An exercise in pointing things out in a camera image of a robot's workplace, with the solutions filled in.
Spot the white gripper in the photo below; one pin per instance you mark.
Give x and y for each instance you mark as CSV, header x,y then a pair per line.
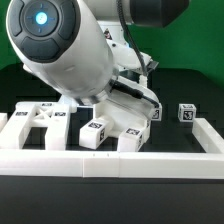
x,y
130,86

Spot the white chair seat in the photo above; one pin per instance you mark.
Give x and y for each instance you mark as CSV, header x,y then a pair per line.
x,y
122,118

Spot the white chair back frame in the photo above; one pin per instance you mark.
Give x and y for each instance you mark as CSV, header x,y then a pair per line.
x,y
53,116

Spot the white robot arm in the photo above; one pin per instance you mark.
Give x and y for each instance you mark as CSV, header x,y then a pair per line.
x,y
61,41

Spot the white part left edge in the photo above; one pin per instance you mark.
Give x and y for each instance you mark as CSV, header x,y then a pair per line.
x,y
3,120

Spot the white U-shaped obstacle fence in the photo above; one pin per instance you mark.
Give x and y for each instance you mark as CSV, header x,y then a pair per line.
x,y
206,165

